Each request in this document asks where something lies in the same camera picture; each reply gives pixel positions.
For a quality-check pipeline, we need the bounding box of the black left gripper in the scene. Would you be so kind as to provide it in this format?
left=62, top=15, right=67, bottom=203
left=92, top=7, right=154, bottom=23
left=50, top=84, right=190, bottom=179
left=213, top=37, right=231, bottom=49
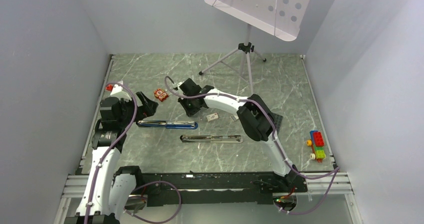
left=117, top=91, right=157, bottom=128

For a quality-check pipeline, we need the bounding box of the white staple box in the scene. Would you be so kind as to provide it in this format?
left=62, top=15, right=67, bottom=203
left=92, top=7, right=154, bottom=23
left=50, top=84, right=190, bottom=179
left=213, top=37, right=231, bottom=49
left=206, top=113, right=219, bottom=122

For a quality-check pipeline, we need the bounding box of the blue black stapler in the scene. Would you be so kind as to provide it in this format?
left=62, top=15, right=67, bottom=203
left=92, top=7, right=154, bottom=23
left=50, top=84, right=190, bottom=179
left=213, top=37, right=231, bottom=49
left=136, top=120, right=198, bottom=130

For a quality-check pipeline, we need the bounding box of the black silver stapler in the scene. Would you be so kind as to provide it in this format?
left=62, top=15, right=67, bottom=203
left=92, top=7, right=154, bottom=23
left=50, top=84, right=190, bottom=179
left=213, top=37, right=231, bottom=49
left=179, top=135, right=244, bottom=143

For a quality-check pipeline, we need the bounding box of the staple box tray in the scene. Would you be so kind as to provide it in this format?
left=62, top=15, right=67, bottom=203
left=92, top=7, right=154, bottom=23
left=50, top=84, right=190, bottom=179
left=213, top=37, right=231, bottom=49
left=230, top=115, right=239, bottom=121

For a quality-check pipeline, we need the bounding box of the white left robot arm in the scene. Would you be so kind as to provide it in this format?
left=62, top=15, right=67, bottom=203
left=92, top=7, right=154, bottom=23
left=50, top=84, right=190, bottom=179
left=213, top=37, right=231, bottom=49
left=64, top=92, right=158, bottom=224

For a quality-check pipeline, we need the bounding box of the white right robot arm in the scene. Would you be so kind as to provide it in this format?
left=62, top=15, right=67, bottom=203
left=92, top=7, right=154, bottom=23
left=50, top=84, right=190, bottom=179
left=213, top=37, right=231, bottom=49
left=172, top=78, right=307, bottom=192

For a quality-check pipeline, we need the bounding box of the red cartoon eraser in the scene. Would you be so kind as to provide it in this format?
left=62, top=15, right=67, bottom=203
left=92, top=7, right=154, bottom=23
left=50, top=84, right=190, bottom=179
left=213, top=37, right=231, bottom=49
left=153, top=88, right=169, bottom=102

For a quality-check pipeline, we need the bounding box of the dark grey lego baseplate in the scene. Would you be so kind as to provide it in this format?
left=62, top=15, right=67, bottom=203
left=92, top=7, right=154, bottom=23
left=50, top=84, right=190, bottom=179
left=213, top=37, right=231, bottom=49
left=272, top=112, right=284, bottom=133

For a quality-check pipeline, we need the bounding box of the white perforated music stand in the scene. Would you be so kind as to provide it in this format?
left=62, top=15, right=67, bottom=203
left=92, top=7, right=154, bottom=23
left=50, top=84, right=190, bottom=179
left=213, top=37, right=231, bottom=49
left=199, top=0, right=311, bottom=91

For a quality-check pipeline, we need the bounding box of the colourful lego toy car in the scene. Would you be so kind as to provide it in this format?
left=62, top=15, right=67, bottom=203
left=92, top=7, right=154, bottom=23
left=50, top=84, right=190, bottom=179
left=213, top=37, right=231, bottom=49
left=306, top=130, right=327, bottom=163

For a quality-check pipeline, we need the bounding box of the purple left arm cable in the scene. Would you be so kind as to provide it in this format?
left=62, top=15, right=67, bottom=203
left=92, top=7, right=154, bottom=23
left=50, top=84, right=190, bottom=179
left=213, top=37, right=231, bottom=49
left=82, top=82, right=182, bottom=224

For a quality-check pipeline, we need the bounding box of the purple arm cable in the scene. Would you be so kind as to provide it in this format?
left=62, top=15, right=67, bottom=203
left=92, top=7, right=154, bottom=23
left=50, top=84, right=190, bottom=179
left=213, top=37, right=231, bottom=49
left=82, top=82, right=182, bottom=224
left=164, top=75, right=341, bottom=216

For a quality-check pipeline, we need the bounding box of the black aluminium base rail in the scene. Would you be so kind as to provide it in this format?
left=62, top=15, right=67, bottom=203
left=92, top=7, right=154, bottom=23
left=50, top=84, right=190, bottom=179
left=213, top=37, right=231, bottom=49
left=61, top=171, right=352, bottom=207

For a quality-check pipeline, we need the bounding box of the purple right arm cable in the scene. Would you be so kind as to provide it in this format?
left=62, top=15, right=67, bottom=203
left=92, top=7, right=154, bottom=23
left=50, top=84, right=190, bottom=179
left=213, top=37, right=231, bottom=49
left=164, top=75, right=341, bottom=216

